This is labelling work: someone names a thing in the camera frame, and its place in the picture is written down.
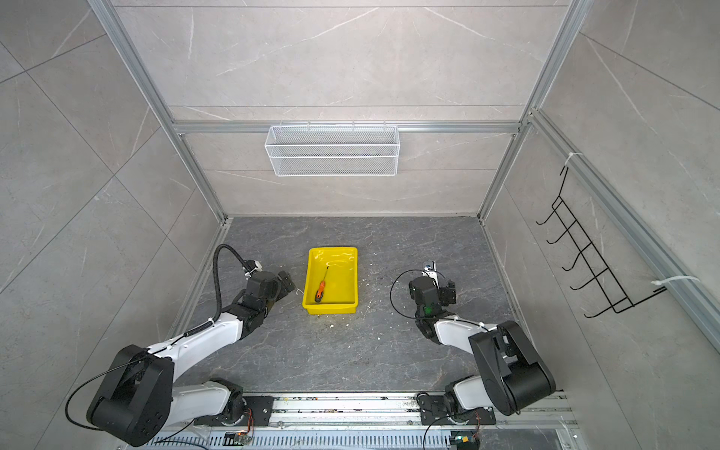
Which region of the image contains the orange handled screwdriver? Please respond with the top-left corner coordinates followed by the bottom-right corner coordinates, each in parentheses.
top-left (314, 265), bottom-right (329, 303)

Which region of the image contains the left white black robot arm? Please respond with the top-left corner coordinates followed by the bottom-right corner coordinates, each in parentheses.
top-left (86, 271), bottom-right (296, 446)

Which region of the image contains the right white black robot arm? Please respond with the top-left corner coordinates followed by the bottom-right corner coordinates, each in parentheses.
top-left (409, 272), bottom-right (557, 420)

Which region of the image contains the yellow plastic bin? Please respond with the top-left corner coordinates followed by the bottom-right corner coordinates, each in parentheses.
top-left (302, 247), bottom-right (359, 315)

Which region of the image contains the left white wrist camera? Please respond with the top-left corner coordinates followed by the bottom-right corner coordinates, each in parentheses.
top-left (242, 260), bottom-right (263, 278)

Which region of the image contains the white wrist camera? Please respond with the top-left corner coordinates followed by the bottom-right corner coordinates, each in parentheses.
top-left (242, 260), bottom-right (263, 278)
top-left (422, 261), bottom-right (439, 281)

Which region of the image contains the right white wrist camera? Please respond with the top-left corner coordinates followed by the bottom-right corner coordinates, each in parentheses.
top-left (422, 261), bottom-right (439, 281)

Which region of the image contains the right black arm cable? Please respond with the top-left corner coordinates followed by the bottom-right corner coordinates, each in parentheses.
top-left (389, 268), bottom-right (446, 321)

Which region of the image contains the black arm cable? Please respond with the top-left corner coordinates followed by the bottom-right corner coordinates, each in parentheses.
top-left (389, 268), bottom-right (446, 321)
top-left (211, 243), bottom-right (251, 323)

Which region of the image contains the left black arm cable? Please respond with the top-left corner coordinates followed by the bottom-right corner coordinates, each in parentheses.
top-left (211, 243), bottom-right (251, 323)

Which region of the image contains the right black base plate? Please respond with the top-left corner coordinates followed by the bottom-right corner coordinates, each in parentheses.
top-left (414, 392), bottom-right (497, 427)

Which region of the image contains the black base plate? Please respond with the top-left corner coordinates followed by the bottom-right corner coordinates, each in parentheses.
top-left (193, 396), bottom-right (275, 428)
top-left (414, 392), bottom-right (497, 427)

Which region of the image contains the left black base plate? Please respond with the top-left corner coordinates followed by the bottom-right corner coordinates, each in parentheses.
top-left (193, 396), bottom-right (275, 428)

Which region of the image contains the white wire mesh basket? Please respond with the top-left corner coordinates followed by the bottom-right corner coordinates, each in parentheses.
top-left (264, 125), bottom-right (401, 177)

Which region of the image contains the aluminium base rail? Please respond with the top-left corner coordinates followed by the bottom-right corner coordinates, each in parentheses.
top-left (146, 392), bottom-right (587, 449)

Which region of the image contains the black wire hook rack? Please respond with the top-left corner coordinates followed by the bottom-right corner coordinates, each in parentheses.
top-left (535, 167), bottom-right (668, 319)

